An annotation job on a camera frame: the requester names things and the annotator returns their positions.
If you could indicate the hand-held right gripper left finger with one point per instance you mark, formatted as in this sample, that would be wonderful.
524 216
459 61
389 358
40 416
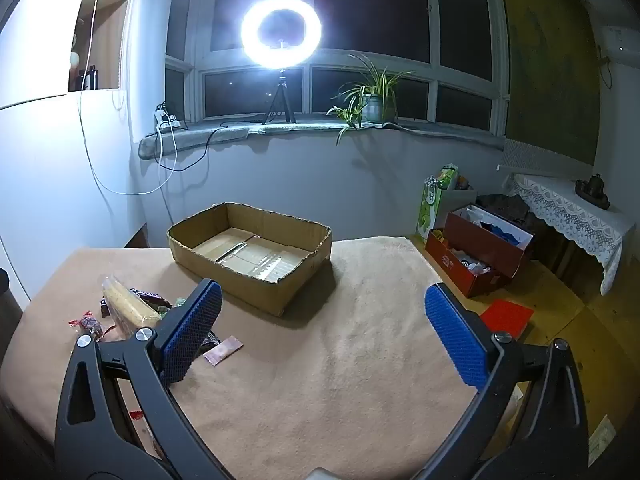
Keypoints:
197 325

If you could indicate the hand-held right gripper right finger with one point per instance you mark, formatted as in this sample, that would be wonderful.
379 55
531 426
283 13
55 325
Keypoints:
452 330

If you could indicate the brown cardboard box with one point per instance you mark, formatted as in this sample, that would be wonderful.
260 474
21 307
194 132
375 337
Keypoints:
260 290

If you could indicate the sliced bread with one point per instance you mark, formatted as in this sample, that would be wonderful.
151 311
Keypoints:
127 305

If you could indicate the pink snack packet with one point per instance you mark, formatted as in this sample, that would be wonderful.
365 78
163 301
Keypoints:
223 349

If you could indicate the red floor mat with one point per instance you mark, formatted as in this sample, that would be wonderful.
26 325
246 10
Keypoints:
506 316

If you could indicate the large brown chocolate bar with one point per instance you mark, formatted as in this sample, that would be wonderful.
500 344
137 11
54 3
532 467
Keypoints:
150 296

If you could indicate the red wrapped candy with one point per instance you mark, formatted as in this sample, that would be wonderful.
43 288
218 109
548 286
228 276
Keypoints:
86 323

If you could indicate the green gift bag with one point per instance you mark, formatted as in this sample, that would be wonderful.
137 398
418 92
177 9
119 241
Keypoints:
430 205

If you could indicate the table with lace cloth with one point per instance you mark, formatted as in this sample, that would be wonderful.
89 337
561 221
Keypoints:
575 220

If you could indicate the paper sheet on floor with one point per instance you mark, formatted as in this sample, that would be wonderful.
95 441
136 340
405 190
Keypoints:
601 440

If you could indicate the dark teapot ornament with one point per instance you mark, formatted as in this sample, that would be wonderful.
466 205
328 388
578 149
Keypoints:
593 191

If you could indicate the white power strip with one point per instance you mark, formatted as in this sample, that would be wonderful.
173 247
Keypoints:
167 120

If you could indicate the grey windowsill cloth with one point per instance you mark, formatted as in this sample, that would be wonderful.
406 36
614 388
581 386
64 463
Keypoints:
300 132

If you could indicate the white wardrobe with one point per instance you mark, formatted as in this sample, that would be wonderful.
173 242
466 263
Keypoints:
45 160

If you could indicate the potted spider plant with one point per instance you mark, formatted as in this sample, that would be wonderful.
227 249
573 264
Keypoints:
370 97

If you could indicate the dark bottle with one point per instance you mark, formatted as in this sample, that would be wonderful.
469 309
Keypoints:
91 79

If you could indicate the wooden shelf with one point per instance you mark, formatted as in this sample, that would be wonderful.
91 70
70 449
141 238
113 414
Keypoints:
107 35

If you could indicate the white air conditioner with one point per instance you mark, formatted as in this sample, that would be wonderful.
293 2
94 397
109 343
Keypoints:
620 42

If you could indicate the green wall hanging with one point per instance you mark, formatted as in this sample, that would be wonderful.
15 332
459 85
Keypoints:
555 70

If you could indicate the window frame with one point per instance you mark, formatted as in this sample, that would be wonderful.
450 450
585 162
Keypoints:
310 65

